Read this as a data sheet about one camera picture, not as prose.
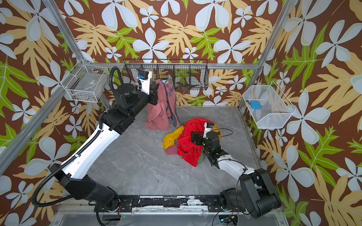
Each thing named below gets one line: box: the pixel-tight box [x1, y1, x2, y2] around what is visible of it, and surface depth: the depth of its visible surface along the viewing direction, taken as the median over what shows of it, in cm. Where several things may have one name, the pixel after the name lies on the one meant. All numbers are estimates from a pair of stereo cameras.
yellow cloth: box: [162, 125, 185, 150], surface depth 96 cm
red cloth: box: [177, 117, 215, 168], surface depth 88 cm
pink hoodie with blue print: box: [144, 79, 180, 132], surface depth 73 cm
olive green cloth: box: [197, 152, 205, 166], surface depth 89 cm
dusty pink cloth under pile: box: [164, 143, 179, 156], surface depth 95 cm
